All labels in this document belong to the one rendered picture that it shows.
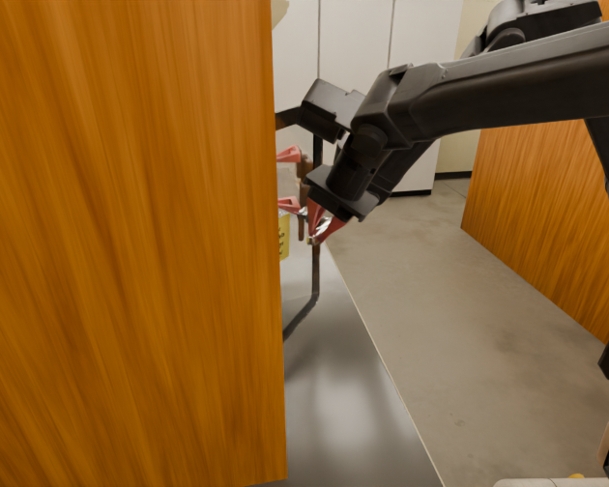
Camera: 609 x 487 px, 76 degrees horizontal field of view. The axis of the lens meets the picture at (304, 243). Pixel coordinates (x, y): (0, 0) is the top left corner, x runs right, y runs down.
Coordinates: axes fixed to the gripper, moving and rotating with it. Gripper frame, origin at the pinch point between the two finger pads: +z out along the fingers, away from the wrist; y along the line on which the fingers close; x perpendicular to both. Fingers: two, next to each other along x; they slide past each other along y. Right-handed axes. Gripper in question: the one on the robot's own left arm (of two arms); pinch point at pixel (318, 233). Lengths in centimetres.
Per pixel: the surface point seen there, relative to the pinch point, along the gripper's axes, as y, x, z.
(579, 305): 121, 184, 66
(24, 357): -12.0, -37.7, 4.7
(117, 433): -2.5, -34.3, 14.2
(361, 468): 25.0, -16.6, 17.2
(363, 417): 22.8, -8.6, 18.3
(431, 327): 59, 138, 106
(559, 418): 115, 102, 79
